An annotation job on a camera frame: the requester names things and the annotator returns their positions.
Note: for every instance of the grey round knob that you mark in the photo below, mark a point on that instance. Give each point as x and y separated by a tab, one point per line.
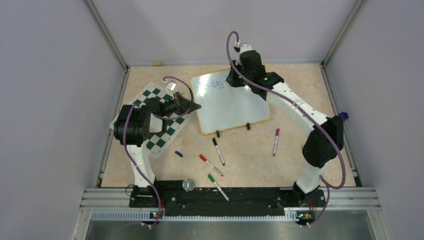
188	185

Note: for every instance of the small wooden block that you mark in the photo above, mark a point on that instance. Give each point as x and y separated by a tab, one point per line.
157	63

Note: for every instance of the yellow framed whiteboard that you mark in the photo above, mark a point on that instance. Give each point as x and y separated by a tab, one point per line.
224	107

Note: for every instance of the red capped marker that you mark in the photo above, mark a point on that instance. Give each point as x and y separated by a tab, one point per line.
210	164

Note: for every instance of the black capped marker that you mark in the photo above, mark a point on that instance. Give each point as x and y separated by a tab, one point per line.
219	152

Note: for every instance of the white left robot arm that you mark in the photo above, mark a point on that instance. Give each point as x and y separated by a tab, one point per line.
147	126

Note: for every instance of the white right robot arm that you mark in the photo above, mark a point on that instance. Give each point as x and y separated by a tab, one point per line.
325	135

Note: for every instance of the green capped marker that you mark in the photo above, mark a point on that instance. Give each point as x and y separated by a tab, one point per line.
210	177

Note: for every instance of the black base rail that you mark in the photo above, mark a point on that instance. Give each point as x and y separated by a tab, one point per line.
171	196

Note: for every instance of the purple capped marker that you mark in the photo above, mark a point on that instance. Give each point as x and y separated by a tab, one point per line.
275	145

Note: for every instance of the purple plastic piece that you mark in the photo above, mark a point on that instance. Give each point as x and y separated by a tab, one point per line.
343	116

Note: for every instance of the blue marker cap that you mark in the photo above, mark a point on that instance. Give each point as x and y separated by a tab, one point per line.
178	153

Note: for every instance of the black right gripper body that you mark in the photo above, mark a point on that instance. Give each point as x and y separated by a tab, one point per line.
236	82

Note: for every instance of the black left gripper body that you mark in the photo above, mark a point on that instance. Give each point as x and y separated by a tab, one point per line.
173	105

